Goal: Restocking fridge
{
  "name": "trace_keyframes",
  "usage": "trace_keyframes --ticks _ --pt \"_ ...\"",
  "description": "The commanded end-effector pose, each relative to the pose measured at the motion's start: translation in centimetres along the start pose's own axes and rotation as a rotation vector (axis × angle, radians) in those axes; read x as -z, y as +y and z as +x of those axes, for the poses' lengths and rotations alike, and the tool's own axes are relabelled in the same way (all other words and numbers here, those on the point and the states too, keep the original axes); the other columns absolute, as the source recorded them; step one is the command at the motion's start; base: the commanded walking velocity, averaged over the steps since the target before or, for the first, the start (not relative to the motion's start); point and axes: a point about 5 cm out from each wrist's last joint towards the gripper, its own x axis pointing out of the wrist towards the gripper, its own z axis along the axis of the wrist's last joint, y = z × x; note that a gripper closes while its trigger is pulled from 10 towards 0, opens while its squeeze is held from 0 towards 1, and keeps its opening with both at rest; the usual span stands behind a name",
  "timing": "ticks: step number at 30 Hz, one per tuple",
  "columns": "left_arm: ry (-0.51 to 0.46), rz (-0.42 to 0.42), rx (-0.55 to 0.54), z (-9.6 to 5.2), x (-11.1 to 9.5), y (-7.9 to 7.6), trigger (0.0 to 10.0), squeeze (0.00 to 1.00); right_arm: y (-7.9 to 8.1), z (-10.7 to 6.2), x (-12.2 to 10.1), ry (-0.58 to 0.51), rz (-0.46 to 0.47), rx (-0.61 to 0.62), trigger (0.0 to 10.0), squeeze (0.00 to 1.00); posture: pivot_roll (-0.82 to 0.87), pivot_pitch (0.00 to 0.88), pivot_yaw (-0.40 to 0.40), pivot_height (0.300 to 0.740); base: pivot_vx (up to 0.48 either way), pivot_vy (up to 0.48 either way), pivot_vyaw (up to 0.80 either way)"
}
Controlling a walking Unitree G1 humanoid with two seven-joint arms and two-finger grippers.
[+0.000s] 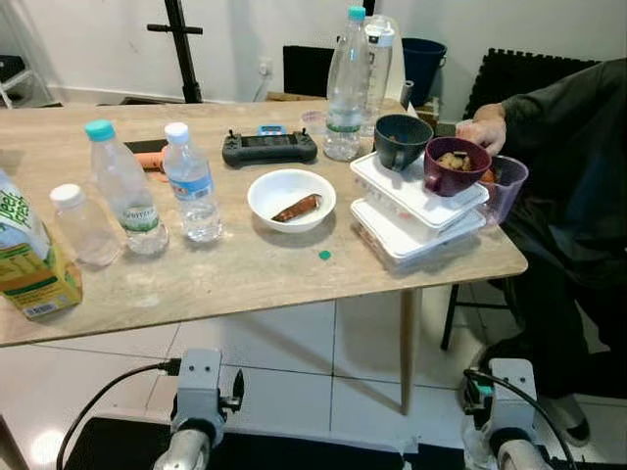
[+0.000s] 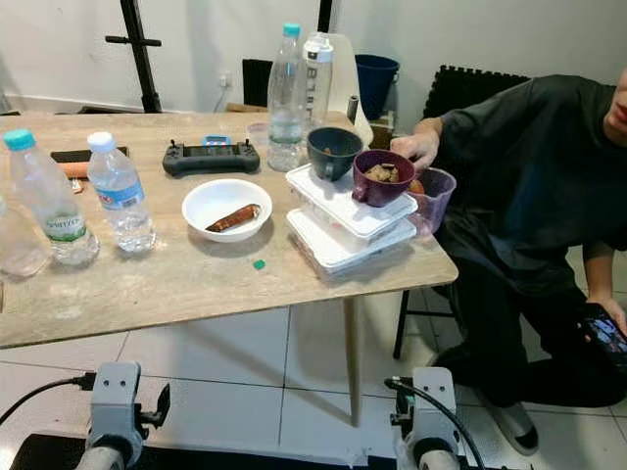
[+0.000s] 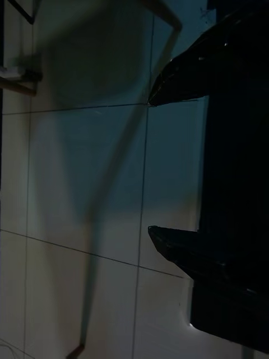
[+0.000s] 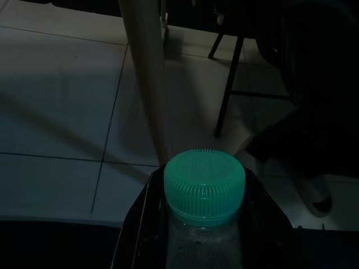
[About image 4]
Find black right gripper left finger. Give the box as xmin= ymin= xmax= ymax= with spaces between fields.
xmin=112 ymin=167 xmax=169 ymax=269

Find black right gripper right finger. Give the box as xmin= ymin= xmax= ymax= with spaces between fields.
xmin=238 ymin=168 xmax=295 ymax=269

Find green cap clear bottle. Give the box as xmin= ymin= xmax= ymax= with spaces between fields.
xmin=163 ymin=148 xmax=247 ymax=269

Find grey slipper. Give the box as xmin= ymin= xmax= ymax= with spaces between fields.
xmin=291 ymin=172 xmax=334 ymax=219

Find black mat white stripe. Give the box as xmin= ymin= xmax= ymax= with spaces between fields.
xmin=0 ymin=219 xmax=359 ymax=269

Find black metal chair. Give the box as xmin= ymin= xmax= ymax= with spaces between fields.
xmin=208 ymin=33 xmax=294 ymax=138

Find wooden table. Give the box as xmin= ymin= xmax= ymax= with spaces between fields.
xmin=117 ymin=0 xmax=172 ymax=171

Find person in black clothes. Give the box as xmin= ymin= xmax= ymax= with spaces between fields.
xmin=246 ymin=0 xmax=359 ymax=183

